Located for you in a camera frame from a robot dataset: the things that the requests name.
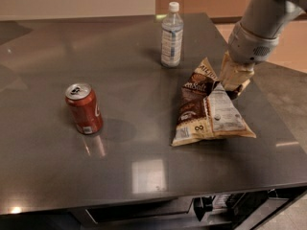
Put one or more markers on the brown sea salt chip bag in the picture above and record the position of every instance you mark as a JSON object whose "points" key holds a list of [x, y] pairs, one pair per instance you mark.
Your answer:
{"points": [[206, 112]]}

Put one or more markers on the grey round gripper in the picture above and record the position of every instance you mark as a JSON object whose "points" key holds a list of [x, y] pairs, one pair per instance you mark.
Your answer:
{"points": [[247, 47]]}

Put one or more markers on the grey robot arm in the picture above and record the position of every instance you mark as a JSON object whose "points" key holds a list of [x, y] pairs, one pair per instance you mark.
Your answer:
{"points": [[268, 18]]}

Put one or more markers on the clear plastic water bottle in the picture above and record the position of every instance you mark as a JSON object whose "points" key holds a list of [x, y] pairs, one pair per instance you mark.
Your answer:
{"points": [[172, 35]]}

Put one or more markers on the red soda can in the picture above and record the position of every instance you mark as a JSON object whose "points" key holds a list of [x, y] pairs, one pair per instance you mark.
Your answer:
{"points": [[82, 102]]}

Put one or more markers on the black drawer under table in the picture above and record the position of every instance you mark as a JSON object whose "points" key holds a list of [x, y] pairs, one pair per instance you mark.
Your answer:
{"points": [[238, 211]]}

